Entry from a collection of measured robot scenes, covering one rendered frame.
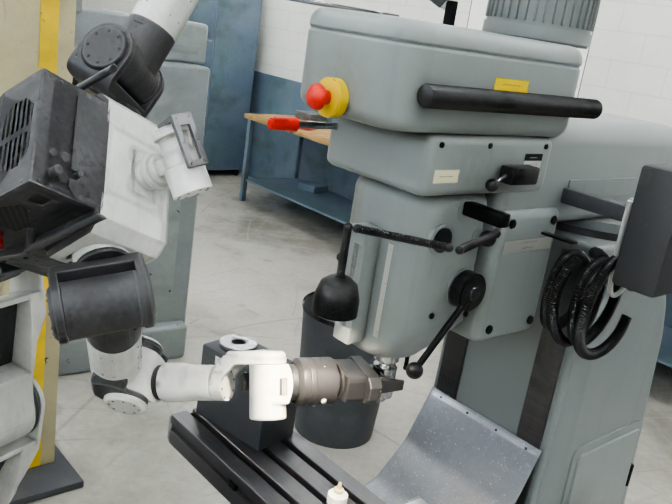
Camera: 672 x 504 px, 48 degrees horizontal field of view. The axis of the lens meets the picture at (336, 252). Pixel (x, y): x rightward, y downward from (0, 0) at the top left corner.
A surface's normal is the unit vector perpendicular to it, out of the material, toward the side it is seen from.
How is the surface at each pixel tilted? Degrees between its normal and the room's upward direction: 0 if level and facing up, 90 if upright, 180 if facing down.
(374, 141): 90
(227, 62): 90
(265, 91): 90
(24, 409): 81
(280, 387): 66
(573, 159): 90
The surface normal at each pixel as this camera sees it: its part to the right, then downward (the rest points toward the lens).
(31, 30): 0.64, 0.31
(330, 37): -0.75, 0.08
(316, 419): -0.51, 0.24
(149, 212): 0.82, -0.28
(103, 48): -0.18, -0.26
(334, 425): -0.08, 0.34
